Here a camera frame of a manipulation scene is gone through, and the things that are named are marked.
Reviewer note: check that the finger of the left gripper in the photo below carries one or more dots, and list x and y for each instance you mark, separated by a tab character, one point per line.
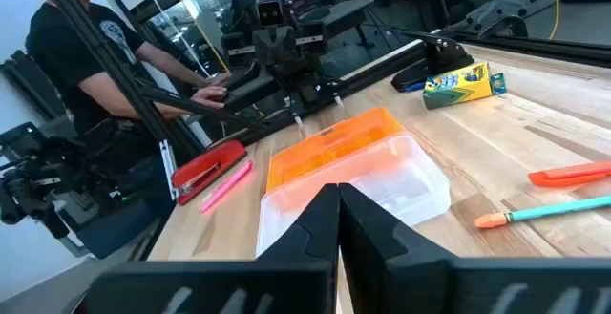
285	51
264	51

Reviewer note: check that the teal pencil orange eraser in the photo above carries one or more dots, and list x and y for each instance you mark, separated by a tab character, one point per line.
549	210

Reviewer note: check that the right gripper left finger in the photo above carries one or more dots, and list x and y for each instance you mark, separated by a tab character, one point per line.
286	285

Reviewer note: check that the blue pen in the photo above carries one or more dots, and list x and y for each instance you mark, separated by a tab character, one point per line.
414	87

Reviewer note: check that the pink pen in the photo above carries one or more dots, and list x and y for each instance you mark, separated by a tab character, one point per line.
226	186

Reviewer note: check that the black bench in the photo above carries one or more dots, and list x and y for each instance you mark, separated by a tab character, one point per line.
343	13

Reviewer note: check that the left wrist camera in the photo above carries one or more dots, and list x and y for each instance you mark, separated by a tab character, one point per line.
270	13

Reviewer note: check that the red stapler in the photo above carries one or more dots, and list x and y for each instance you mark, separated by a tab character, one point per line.
210	166

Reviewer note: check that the black aluminium table frame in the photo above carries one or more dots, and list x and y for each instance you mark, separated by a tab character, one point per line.
95	42

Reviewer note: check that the clear pencil box orange lid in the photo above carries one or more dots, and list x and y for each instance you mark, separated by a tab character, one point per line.
382	171

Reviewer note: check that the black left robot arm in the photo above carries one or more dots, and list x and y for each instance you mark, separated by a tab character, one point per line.
305	95

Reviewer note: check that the yellow green crayon box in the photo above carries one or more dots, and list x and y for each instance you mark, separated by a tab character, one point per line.
458	87

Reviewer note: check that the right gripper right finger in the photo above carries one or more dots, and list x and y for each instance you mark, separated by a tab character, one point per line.
406	285

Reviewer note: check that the person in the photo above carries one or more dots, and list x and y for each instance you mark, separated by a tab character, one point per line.
62	56

